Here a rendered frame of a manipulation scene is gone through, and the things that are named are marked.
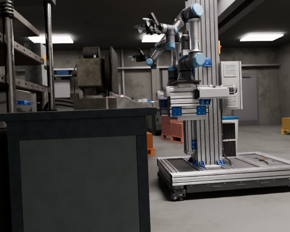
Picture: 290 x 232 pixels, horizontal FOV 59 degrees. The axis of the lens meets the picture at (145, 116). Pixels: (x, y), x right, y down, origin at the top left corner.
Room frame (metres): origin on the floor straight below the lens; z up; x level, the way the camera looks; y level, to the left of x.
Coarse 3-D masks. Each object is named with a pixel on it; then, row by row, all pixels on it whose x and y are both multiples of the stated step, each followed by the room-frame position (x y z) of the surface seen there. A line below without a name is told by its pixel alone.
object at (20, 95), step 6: (0, 90) 1.67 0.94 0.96; (18, 90) 1.72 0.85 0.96; (0, 96) 1.67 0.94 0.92; (18, 96) 1.72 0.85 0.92; (24, 96) 1.82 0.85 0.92; (30, 96) 1.93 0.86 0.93; (0, 102) 1.67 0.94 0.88; (18, 102) 1.71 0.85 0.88; (0, 108) 1.67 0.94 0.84; (6, 108) 1.67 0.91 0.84; (18, 108) 1.71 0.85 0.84; (24, 108) 1.81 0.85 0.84; (30, 108) 1.91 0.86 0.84
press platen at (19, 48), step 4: (0, 36) 1.54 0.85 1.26; (0, 40) 1.53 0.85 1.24; (16, 44) 1.75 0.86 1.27; (16, 48) 1.74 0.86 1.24; (20, 48) 1.81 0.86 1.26; (24, 48) 1.88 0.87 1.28; (20, 52) 1.84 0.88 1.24; (24, 52) 1.88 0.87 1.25; (28, 52) 1.95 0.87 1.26; (32, 52) 2.03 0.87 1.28; (28, 56) 1.97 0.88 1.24; (32, 56) 2.03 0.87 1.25; (36, 56) 2.12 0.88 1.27; (36, 60) 2.13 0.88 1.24; (40, 60) 2.20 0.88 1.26
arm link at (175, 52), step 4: (176, 40) 2.90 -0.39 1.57; (176, 44) 2.92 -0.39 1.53; (176, 48) 2.92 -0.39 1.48; (172, 52) 2.94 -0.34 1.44; (176, 52) 2.92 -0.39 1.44; (172, 56) 2.94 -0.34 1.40; (176, 56) 2.92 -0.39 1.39; (172, 60) 2.94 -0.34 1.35; (176, 60) 2.92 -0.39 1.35; (172, 64) 2.94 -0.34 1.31; (176, 64) 2.92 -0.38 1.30
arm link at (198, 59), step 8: (192, 8) 2.15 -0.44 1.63; (200, 8) 2.18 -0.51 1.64; (184, 16) 2.25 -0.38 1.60; (192, 16) 2.17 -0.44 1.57; (200, 16) 2.18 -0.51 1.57; (192, 24) 2.18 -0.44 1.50; (192, 32) 2.19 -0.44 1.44; (192, 40) 2.19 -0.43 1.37; (192, 48) 2.19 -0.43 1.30; (192, 56) 2.17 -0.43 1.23; (200, 56) 2.16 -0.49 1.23; (192, 64) 2.19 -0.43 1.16; (200, 64) 2.17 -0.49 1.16
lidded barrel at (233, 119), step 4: (224, 116) 4.49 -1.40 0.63; (228, 116) 4.41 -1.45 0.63; (232, 116) 4.33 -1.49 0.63; (236, 116) 4.26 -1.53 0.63; (224, 120) 4.09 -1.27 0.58; (228, 120) 4.08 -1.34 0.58; (232, 120) 4.10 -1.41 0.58; (236, 120) 4.14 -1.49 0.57; (236, 124) 4.15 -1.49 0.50; (236, 128) 4.16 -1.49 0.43; (236, 132) 4.16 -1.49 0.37; (236, 136) 4.17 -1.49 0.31; (236, 140) 4.17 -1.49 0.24; (236, 144) 4.18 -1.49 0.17; (236, 148) 4.19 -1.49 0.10; (236, 152) 4.19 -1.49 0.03
